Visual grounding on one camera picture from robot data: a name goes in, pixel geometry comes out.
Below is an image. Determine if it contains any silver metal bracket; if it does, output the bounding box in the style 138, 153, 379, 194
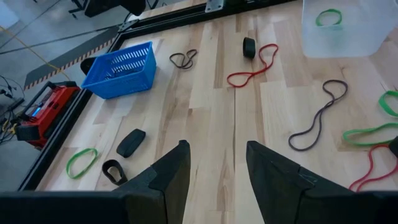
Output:
205, 0, 224, 13

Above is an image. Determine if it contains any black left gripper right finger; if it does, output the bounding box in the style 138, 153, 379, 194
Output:
246, 140, 398, 224

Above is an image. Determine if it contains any black wide rubber band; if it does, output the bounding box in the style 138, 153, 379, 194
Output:
116, 128, 147, 159
242, 36, 257, 59
101, 159, 129, 187

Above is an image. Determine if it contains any red black power station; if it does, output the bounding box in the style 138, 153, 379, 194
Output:
15, 80, 81, 149

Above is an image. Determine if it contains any red rubber band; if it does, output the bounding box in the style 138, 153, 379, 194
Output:
226, 43, 279, 88
348, 143, 398, 192

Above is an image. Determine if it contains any blue plastic basket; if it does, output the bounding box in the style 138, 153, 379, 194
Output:
80, 41, 157, 100

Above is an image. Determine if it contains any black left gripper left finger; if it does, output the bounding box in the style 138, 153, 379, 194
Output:
0, 139, 192, 224

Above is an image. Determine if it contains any clear plastic container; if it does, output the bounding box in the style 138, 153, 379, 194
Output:
300, 0, 398, 59

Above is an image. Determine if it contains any yellow cable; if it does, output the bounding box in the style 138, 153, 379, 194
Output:
0, 26, 72, 81

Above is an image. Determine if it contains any dark thin rubber band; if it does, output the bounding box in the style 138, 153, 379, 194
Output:
169, 49, 198, 70
287, 79, 349, 152

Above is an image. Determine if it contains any green rubber band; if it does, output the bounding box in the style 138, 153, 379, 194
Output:
377, 90, 398, 118
315, 8, 343, 27
65, 147, 99, 180
342, 122, 398, 147

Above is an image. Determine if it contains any black table clamp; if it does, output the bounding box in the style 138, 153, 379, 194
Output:
80, 56, 97, 75

